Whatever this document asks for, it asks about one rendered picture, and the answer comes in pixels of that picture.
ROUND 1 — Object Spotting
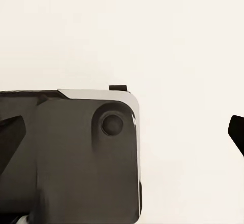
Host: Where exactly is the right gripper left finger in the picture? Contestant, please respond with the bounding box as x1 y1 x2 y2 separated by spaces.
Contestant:
0 115 26 176

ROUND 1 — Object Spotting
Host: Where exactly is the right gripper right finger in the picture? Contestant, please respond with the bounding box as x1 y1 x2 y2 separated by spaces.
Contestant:
228 115 244 156

